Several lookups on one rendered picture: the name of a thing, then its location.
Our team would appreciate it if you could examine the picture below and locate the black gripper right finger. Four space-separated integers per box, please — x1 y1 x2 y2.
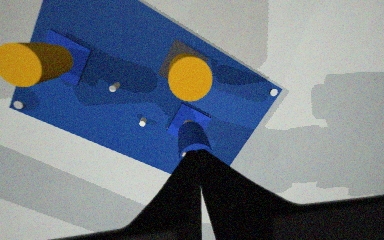
196 149 384 240

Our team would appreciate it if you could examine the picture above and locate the blue circuit board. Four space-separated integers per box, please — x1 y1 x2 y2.
0 0 283 174

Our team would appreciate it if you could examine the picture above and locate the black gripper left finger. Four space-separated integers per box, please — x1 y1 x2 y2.
49 150 202 240

